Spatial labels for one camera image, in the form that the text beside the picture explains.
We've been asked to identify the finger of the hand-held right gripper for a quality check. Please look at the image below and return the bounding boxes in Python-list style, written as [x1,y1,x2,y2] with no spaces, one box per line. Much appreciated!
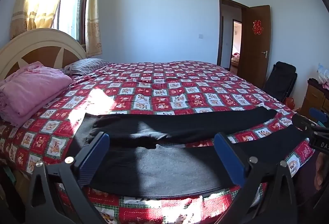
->
[309,107,329,129]
[292,113,318,137]

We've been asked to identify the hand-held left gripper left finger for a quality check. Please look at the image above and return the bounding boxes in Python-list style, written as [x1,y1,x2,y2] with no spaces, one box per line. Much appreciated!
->
[24,132,111,224]

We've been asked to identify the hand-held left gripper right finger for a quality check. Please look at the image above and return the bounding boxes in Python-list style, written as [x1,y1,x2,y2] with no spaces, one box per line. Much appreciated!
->
[214,132,299,224]

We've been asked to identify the black pants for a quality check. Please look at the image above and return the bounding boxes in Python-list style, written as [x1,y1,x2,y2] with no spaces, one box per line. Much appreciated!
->
[73,106,307,197]

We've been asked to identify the wooden cabinet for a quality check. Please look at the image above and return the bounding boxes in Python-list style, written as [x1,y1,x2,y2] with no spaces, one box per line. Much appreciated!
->
[299,78,329,122]

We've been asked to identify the clear plastic bag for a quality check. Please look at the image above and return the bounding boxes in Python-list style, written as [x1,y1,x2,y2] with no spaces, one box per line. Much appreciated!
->
[317,63,329,85]

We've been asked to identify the black folding chair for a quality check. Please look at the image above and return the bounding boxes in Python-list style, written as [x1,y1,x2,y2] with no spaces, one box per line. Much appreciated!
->
[262,61,298,103]

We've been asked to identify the brown wooden door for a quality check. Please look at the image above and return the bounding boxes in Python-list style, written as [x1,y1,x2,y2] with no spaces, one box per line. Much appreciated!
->
[240,5,272,90]

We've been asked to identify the striped pillow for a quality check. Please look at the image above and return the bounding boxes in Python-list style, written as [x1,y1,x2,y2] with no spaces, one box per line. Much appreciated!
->
[63,58,111,76]

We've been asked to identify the red patchwork printed bedspread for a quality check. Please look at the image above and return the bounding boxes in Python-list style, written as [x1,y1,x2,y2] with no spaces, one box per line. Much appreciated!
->
[0,60,316,224]

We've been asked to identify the folded pink blanket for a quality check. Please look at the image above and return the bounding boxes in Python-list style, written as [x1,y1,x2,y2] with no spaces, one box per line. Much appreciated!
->
[0,61,73,128]

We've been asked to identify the red paper door decoration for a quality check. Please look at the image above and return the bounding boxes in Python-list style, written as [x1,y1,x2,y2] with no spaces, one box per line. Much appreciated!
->
[252,20,264,35]

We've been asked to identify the cream and wood headboard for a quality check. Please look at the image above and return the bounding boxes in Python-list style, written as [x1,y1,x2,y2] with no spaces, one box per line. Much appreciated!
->
[0,28,88,81]

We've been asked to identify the narrow yellow curtain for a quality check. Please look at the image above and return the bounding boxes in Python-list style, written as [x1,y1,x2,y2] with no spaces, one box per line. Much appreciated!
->
[85,0,103,58]

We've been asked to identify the window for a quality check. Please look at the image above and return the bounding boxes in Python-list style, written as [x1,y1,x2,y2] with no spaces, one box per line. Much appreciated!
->
[55,0,92,46]

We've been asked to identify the brown door frame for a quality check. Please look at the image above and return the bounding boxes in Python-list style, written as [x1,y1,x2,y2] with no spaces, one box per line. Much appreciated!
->
[217,0,250,70]

